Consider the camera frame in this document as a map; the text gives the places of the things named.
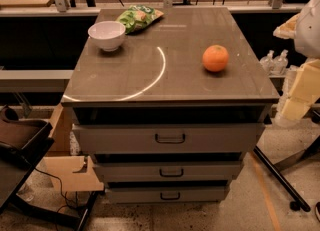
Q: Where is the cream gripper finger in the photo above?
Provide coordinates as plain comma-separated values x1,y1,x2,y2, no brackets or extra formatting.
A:
281,58,320,121
273,14,300,39

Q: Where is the orange fruit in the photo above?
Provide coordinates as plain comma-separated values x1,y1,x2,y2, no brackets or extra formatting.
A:
202,45,229,72

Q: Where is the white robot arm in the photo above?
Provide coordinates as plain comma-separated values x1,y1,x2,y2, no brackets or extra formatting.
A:
273,0,320,121

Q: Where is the white bowl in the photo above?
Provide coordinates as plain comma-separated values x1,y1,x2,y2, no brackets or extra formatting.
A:
88,21,126,52

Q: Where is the clear plastic bottle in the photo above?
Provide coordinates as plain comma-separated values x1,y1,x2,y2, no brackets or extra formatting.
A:
259,50,274,73
271,49,288,75

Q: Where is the black metal stand leg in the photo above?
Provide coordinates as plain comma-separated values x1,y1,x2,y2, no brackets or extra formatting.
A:
253,146,311,212

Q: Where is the top grey drawer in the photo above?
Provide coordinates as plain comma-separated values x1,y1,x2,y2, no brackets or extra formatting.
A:
73,123,264,154

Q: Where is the grey drawer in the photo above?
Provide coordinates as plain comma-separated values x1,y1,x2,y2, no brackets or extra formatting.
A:
106,186,229,204
94,161,242,183
73,123,264,154

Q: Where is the grey drawer cabinet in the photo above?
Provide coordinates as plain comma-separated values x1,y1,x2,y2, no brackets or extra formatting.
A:
61,7,278,193

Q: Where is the green chip bag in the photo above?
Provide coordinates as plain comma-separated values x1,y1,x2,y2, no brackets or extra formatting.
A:
117,5,164,34

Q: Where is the middle grey drawer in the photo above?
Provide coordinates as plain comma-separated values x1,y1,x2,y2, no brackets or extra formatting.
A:
94,161,242,183

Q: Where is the bottom grey drawer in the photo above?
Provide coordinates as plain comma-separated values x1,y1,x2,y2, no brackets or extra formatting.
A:
106,186,229,204

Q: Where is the cardboard box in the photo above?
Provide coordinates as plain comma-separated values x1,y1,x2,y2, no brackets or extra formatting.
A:
44,104,104,192

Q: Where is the black floor cable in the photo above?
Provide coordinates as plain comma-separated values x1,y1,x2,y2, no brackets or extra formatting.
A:
34,167,88,231

